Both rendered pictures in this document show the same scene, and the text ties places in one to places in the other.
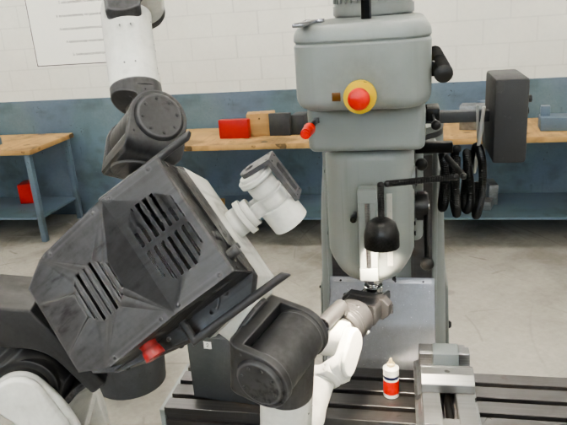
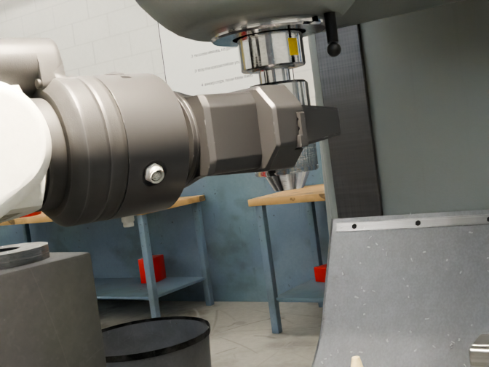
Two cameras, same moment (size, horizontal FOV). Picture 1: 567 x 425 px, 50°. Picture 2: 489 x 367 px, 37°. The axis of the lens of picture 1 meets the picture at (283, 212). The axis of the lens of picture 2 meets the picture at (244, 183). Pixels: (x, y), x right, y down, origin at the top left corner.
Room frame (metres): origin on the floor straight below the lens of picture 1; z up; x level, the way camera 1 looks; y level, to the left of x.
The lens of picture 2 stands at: (0.85, -0.37, 1.23)
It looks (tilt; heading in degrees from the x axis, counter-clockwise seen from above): 3 degrees down; 21
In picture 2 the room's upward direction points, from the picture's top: 8 degrees counter-clockwise
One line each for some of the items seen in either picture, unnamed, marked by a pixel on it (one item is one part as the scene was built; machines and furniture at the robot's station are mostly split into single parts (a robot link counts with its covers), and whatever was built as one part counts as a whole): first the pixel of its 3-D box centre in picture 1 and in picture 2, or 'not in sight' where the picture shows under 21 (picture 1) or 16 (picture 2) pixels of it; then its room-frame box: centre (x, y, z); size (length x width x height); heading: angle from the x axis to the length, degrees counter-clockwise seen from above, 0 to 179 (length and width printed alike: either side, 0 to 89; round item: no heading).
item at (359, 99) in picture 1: (359, 99); not in sight; (1.11, -0.15, 1.76); 0.04 x 0.03 x 0.04; 77
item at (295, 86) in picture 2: (373, 286); (276, 90); (1.36, -0.21, 1.26); 0.05 x 0.05 x 0.01
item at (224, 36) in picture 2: not in sight; (268, 30); (1.36, -0.21, 1.31); 0.09 x 0.09 x 0.01
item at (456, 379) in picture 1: (446, 379); not in sight; (1.27, -0.36, 1.05); 0.12 x 0.06 x 0.04; 79
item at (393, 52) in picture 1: (368, 56); not in sight; (1.37, -0.21, 1.81); 0.47 x 0.26 x 0.16; 167
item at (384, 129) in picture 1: (370, 113); not in sight; (1.40, -0.22, 1.68); 0.34 x 0.24 x 0.10; 167
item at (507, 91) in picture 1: (507, 114); not in sight; (1.58, -0.60, 1.62); 0.20 x 0.09 x 0.21; 167
